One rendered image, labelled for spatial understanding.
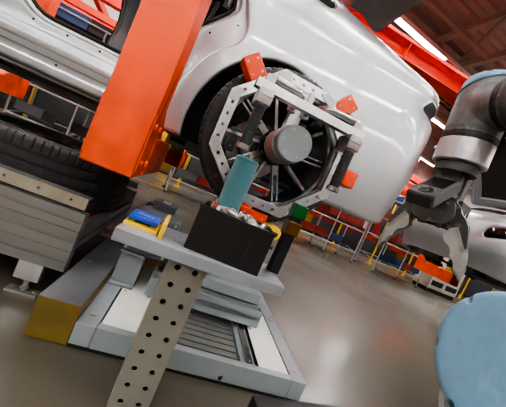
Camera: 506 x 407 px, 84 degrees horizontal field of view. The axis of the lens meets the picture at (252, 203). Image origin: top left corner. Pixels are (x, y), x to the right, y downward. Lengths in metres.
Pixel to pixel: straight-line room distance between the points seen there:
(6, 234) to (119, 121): 0.53
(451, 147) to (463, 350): 0.36
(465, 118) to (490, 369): 0.41
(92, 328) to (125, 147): 0.55
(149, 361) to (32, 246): 0.59
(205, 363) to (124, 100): 0.88
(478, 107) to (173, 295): 0.74
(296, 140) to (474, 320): 0.76
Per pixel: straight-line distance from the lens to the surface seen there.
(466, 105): 0.66
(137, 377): 0.88
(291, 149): 1.00
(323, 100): 1.23
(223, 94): 1.21
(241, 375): 1.12
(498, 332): 0.39
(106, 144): 0.99
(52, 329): 1.06
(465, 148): 0.62
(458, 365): 0.41
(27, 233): 1.19
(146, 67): 1.00
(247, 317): 1.31
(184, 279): 0.74
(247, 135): 0.89
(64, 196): 1.13
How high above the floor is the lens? 0.65
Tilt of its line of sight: 3 degrees down
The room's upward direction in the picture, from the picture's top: 24 degrees clockwise
